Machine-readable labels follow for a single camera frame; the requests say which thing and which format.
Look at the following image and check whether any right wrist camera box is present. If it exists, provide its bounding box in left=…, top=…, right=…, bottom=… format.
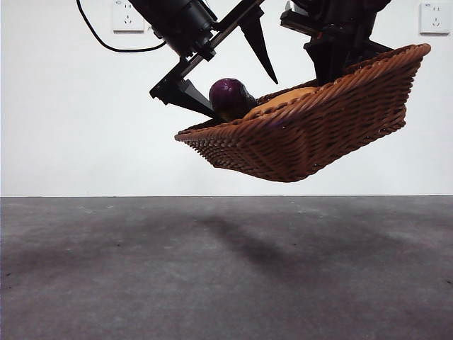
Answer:
left=280, top=0, right=321, bottom=36

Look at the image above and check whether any black cable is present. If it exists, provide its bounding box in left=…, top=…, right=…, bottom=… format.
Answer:
left=76, top=0, right=167, bottom=53

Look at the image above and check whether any white wall socket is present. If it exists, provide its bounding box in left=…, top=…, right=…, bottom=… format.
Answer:
left=420, top=2, right=446, bottom=35
left=113, top=0, right=146, bottom=34

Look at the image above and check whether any brown wicker basket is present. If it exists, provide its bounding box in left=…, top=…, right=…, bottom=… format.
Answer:
left=174, top=42, right=432, bottom=183

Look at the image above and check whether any brown potato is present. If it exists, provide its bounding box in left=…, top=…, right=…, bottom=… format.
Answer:
left=253, top=86, right=319, bottom=109

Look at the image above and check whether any purple eggplant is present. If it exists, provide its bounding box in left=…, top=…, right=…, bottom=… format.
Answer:
left=208, top=77, right=258, bottom=121

